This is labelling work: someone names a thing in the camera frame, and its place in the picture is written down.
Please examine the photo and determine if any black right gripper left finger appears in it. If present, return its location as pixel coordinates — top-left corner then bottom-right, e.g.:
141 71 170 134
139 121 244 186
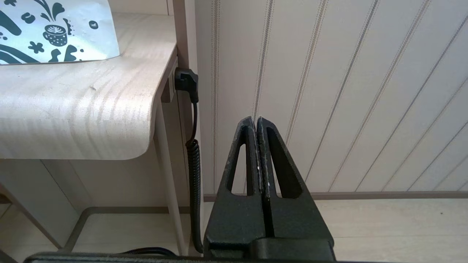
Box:
203 116 267 258

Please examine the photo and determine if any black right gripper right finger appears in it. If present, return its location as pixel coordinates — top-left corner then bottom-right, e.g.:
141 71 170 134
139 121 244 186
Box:
256 116 335 260

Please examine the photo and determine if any white horse-print zipper pouch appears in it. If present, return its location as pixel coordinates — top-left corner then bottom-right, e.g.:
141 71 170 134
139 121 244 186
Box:
0 0 121 65

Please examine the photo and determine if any black coiled power cord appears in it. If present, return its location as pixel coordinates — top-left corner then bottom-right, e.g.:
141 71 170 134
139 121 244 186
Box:
121 68 204 255

